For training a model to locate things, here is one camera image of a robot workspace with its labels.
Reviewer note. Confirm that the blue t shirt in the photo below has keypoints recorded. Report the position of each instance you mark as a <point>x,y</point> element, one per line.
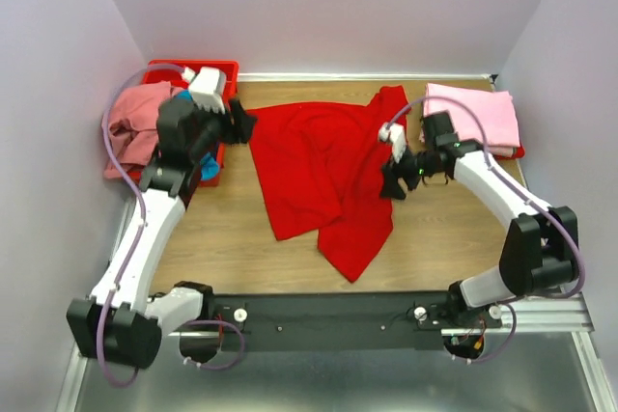
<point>192,138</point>

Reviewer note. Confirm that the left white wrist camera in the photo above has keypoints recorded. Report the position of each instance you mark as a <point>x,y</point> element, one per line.
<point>206,87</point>

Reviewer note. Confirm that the dusty pink t shirt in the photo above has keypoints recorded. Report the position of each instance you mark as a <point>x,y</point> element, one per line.
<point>132,123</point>

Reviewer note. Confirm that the folded red shirt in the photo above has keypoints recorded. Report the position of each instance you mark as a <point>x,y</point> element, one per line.
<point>502,152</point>

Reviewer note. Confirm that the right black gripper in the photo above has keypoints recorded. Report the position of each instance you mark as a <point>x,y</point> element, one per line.
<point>403,172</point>

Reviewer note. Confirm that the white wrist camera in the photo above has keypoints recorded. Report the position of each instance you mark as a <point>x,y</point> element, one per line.
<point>394,135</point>
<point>206,87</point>

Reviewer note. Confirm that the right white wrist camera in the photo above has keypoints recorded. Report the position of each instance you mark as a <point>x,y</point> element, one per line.
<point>394,135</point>

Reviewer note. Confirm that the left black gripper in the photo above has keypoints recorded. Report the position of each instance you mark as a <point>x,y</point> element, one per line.
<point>232,123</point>

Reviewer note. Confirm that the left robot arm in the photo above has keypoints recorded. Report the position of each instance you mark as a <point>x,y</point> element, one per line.
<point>117,323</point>

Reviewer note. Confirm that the folded light pink shirt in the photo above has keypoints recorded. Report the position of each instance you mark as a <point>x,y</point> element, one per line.
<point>495,111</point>

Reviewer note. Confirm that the red t shirt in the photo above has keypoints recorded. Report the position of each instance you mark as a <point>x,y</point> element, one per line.
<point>319,167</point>

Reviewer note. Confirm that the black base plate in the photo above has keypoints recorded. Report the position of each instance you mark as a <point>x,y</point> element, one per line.
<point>345,320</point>

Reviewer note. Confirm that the red plastic bin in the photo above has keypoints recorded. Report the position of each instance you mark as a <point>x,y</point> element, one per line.
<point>227,74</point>

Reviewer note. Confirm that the aluminium frame rail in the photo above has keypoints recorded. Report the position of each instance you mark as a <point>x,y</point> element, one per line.
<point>216,344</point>

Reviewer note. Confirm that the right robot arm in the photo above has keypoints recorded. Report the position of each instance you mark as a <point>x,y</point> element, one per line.
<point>540,251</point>

